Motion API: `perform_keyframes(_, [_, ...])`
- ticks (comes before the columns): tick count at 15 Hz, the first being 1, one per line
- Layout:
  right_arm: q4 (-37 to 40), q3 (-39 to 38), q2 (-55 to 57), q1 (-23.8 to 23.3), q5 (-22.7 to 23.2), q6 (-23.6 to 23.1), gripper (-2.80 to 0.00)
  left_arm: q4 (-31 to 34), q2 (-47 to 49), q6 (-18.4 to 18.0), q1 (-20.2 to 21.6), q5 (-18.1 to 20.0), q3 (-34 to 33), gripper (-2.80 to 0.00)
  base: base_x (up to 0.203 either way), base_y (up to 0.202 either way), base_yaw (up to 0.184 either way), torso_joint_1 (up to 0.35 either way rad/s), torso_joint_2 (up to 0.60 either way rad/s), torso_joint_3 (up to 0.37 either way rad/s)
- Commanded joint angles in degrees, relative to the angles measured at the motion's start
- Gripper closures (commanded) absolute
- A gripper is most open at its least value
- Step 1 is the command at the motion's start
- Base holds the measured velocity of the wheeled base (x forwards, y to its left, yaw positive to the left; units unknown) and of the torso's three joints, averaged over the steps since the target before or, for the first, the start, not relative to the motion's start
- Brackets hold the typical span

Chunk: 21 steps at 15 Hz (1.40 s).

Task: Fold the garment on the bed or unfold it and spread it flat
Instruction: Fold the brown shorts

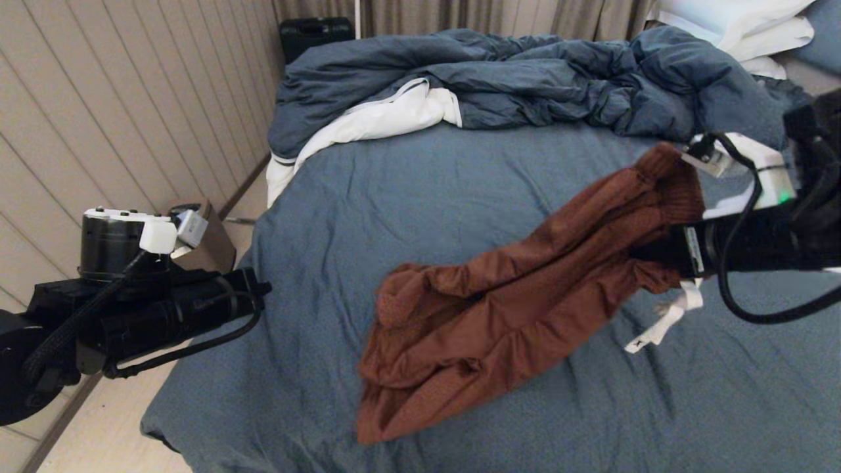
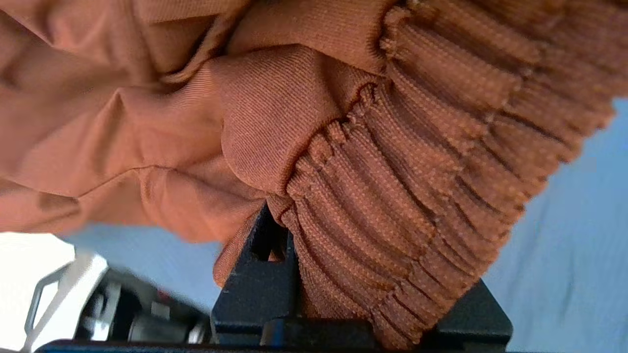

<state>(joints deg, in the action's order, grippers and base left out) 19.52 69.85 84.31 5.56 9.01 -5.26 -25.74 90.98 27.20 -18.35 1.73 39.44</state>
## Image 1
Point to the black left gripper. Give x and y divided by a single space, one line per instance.
164 315

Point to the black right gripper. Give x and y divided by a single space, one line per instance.
775 246

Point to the brown elastic-waist shorts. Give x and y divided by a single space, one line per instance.
493 328

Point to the brown square trash bin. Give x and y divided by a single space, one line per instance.
220 251

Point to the blue bed sheet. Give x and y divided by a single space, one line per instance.
295 263

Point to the blue pillow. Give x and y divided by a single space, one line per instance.
824 29

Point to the large white pillow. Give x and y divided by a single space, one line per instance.
723 14

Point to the white duvet lining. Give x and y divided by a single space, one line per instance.
381 118

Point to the crumpled blue duvet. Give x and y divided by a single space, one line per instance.
525 73

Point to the black suitcase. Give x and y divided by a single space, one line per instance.
315 36

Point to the white vertical pole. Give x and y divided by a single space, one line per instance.
357 16

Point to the beige curtain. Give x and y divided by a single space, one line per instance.
460 14

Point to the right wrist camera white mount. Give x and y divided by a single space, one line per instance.
772 167

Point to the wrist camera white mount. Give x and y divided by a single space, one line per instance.
112 243
772 167

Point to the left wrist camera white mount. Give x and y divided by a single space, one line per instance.
112 243

